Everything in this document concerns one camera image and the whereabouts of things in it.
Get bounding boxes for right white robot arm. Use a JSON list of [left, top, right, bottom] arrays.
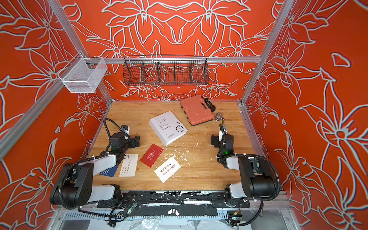
[[210, 124, 281, 201]]

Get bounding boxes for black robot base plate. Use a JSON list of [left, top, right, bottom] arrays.
[[97, 190, 251, 209]]

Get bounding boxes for white photo album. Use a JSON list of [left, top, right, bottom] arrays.
[[149, 111, 188, 146]]

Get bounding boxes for black wire wall basket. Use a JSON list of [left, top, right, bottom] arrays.
[[122, 55, 209, 86]]

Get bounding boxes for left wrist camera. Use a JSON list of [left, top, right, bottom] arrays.
[[121, 125, 130, 134]]

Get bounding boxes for orange plastic tool case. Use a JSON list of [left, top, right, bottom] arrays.
[[180, 95, 216, 126]]

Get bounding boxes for dark blue card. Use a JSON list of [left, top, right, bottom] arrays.
[[99, 165, 119, 177]]

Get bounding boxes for cream card small text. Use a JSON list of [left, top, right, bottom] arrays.
[[119, 154, 139, 177]]

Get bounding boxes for red photo card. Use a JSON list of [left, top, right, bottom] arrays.
[[140, 144, 163, 168]]

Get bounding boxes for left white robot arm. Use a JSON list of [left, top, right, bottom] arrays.
[[49, 118, 140, 210]]

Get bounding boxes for clear mesh wall basket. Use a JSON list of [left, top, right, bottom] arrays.
[[57, 57, 108, 94]]

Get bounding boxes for white card red text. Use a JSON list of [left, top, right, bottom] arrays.
[[154, 157, 181, 183]]

